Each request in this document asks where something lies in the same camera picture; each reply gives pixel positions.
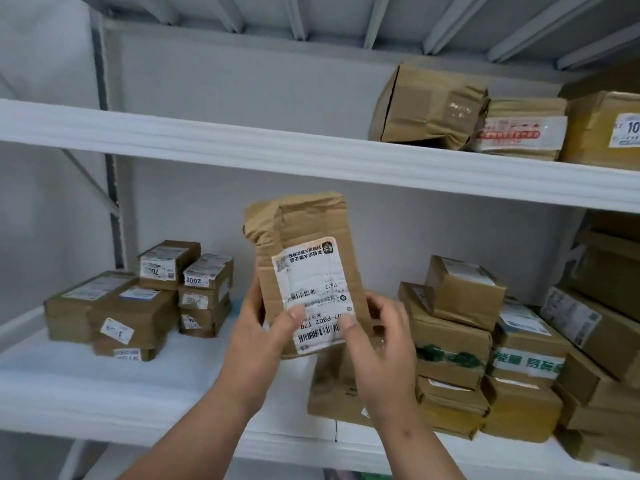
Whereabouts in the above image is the person's left hand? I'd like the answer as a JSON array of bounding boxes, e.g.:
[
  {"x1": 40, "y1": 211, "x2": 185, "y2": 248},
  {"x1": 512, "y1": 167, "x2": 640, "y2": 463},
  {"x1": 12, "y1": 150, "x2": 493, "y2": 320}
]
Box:
[{"x1": 218, "y1": 273, "x2": 307, "y2": 409}]

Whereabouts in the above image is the person's right hand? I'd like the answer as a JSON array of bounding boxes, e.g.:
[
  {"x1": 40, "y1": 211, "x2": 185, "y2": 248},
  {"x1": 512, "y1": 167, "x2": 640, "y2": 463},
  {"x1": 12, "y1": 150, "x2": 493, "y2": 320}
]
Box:
[{"x1": 336, "y1": 291, "x2": 419, "y2": 426}]

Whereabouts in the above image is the package with white label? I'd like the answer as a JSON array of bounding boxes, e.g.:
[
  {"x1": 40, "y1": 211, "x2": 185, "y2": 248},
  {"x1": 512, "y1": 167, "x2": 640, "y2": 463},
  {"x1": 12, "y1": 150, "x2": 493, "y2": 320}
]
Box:
[{"x1": 243, "y1": 191, "x2": 374, "y2": 360}]

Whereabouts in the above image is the person's right forearm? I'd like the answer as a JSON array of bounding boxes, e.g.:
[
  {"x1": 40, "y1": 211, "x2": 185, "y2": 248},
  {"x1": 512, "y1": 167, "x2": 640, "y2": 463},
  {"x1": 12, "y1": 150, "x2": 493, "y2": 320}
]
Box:
[{"x1": 372, "y1": 411, "x2": 469, "y2": 480}]

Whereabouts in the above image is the person's left forearm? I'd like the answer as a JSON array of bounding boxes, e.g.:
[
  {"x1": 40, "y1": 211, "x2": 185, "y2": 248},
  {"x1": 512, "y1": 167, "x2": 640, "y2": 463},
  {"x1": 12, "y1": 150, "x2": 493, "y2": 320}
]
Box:
[{"x1": 119, "y1": 382, "x2": 262, "y2": 480}]

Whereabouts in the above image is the pile of brown cardboard parcels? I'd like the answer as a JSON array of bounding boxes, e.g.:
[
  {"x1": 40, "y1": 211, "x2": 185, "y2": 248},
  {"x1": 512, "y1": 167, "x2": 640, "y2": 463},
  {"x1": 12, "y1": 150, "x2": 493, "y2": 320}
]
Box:
[{"x1": 306, "y1": 210, "x2": 640, "y2": 471}]

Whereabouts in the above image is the pile of small labelled boxes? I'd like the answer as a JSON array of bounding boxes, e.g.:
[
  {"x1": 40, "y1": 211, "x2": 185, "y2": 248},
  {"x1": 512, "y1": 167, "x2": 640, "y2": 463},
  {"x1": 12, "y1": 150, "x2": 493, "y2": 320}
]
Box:
[{"x1": 43, "y1": 240, "x2": 235, "y2": 362}]

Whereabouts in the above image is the white metal shelving rack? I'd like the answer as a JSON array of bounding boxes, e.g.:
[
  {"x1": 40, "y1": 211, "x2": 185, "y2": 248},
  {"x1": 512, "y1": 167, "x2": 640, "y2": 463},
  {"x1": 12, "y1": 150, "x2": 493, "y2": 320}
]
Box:
[{"x1": 0, "y1": 0, "x2": 640, "y2": 480}]

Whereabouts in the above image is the crushed brown cardboard box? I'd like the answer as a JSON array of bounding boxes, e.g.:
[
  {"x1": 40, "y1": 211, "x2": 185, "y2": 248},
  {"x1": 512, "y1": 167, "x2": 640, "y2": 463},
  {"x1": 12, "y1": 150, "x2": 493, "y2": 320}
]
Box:
[{"x1": 369, "y1": 63, "x2": 491, "y2": 152}]

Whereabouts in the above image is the carton with red white tape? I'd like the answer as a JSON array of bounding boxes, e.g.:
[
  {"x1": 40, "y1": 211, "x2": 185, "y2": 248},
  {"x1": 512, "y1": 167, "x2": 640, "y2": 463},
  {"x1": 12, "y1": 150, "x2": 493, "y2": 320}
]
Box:
[{"x1": 469, "y1": 97, "x2": 570, "y2": 162}]

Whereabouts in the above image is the large carton with white label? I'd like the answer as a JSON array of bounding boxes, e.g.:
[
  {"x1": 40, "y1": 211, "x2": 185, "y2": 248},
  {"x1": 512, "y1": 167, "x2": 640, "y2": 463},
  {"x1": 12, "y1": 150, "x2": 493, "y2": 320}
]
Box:
[{"x1": 558, "y1": 90, "x2": 640, "y2": 171}]

